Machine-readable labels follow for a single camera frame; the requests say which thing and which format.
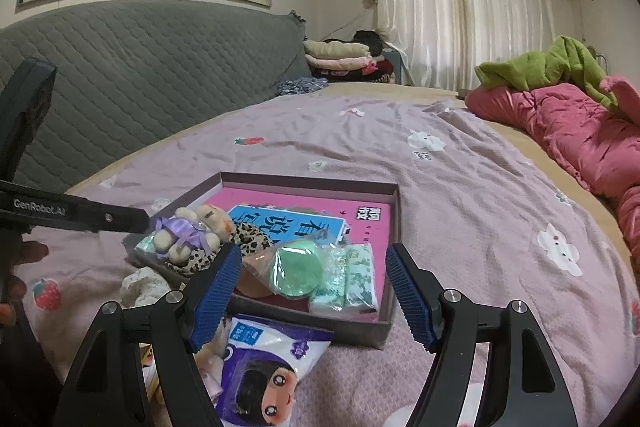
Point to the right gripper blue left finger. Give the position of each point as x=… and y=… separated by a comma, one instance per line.
x=208, y=294

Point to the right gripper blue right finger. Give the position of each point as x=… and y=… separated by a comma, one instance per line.
x=417, y=292

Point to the bear plush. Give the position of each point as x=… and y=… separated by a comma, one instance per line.
x=189, y=236

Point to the purple cartoon wet wipes pack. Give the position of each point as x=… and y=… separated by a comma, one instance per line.
x=252, y=367

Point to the green round puff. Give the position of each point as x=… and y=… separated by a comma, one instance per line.
x=295, y=270

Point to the yellow cartoon wet wipes pack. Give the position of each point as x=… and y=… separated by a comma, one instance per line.
x=149, y=369

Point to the person's left hand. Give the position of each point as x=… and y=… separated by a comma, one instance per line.
x=16, y=289

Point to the green tissue pack right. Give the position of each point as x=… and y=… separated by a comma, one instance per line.
x=348, y=289

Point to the green tissue pack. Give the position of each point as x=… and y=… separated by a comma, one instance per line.
x=348, y=289
x=145, y=250

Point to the white floral fabric pouch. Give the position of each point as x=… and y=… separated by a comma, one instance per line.
x=142, y=288

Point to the pink children's book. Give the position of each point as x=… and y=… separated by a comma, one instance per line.
x=327, y=221

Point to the green tissue pack left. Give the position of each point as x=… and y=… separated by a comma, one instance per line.
x=145, y=250

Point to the shallow purple cardboard box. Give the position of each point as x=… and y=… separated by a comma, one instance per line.
x=364, y=334

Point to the purple patterned bedspread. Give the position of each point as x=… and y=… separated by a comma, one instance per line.
x=474, y=211

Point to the grey quilted headboard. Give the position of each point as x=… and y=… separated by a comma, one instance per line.
x=132, y=73

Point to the dark patterned cloth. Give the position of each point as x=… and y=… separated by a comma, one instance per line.
x=302, y=85

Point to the stack of folded clothes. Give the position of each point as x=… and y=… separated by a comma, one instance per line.
x=365, y=58

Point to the pink quilted comforter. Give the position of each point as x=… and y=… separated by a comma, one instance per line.
x=597, y=145

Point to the green blanket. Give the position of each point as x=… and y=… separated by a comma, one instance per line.
x=568, y=60

